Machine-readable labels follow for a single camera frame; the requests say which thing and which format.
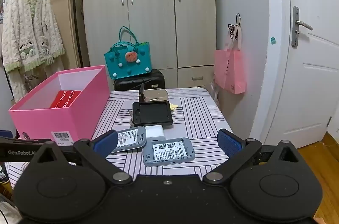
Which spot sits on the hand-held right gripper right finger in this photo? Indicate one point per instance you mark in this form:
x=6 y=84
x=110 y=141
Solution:
x=230 y=143

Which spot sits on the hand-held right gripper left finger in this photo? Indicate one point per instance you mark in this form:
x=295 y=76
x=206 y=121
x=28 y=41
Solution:
x=105 y=144

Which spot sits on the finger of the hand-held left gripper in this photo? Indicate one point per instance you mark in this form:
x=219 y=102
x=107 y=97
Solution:
x=16 y=152
x=23 y=139

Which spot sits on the grey pocket router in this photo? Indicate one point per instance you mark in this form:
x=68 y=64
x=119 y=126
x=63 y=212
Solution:
x=169 y=151
x=129 y=138

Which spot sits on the pink cardboard box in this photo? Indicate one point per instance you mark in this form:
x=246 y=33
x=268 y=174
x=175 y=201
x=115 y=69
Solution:
x=53 y=118

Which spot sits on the white charger block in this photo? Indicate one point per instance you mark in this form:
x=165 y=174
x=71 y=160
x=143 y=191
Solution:
x=155 y=132

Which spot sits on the black phone case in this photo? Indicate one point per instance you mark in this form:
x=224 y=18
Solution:
x=152 y=114

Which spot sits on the yellow hair clip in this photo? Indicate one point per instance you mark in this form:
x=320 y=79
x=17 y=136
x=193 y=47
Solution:
x=174 y=107

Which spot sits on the beige rounded box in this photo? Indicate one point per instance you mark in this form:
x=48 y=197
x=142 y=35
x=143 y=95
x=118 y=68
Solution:
x=156 y=95

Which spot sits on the striped tablecloth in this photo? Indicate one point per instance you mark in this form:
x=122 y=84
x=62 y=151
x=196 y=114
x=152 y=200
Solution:
x=201 y=118

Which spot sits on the black suitcase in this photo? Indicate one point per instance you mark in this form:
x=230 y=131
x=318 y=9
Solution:
x=137 y=82

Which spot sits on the pink shopping bag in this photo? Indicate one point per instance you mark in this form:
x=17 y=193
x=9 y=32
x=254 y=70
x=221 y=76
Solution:
x=229 y=70

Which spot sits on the teal handbag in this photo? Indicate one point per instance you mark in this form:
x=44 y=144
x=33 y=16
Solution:
x=127 y=62

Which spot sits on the white door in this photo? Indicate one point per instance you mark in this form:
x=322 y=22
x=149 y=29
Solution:
x=312 y=94

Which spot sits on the green round sticker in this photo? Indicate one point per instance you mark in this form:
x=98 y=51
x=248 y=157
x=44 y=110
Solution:
x=273 y=40

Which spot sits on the white green fleece robe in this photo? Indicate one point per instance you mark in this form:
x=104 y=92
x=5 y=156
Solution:
x=29 y=28

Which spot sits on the grey wardrobe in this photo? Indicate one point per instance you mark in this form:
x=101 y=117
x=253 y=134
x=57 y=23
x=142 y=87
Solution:
x=151 y=15

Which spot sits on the tan wooden cabinet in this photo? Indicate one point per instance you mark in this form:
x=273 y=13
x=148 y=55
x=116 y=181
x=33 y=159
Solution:
x=62 y=1

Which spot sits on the black clothes rack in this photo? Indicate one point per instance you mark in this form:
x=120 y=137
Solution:
x=75 y=1

